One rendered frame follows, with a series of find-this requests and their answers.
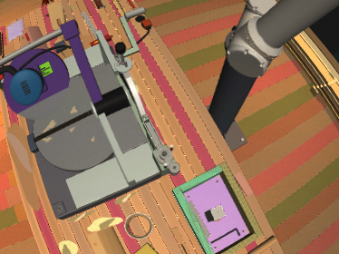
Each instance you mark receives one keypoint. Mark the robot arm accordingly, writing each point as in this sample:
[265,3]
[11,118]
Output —
[266,27]

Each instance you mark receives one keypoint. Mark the pale green clamp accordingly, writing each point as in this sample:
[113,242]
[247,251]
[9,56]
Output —
[164,155]

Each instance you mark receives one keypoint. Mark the green tray with pink mat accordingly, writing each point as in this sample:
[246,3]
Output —
[208,196]

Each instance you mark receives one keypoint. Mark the grey mitre saw body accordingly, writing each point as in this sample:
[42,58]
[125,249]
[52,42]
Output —
[90,175]

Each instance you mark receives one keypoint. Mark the black knob pin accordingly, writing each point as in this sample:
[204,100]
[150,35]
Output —
[120,47]

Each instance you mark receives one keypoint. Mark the steel block square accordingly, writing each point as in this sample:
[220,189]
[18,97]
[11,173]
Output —
[217,213]

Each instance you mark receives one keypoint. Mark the black try square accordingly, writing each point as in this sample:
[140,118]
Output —
[232,234]

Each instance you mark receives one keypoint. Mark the purple saw head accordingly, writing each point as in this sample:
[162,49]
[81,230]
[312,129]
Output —
[45,81]

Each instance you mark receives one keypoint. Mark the light wooden block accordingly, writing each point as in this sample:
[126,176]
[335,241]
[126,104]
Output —
[105,243]

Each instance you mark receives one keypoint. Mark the black pivot cylinder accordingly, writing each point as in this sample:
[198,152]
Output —
[113,101]

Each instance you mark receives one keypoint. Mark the tan wood offcut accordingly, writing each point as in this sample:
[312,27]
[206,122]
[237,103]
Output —
[81,216]
[124,198]

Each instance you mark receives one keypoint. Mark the pale green lever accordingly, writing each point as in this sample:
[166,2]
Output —
[132,39]

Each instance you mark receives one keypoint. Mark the red flat tool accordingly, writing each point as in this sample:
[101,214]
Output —
[102,39]

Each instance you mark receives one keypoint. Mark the yellow sawdust pile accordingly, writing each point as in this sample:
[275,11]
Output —
[104,223]
[68,248]

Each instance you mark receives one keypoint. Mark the yellow box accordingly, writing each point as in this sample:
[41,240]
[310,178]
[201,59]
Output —
[146,249]

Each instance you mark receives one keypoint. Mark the long steel ruler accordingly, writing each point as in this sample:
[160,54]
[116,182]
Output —
[89,25]

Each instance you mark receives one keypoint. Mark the yellow wooden cabinet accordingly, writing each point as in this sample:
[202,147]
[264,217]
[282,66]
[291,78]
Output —
[317,66]

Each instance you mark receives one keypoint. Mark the tan wooden board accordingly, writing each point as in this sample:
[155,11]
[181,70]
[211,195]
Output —
[56,13]

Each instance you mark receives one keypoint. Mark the pink brown box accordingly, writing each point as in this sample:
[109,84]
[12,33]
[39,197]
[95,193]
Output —
[34,36]

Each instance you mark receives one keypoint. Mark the lilac paper sheet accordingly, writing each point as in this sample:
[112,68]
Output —
[15,29]

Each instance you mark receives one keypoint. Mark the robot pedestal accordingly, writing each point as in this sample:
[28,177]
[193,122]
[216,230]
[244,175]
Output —
[231,93]

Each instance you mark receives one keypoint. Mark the red switch box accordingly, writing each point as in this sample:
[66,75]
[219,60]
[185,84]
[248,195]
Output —
[146,23]

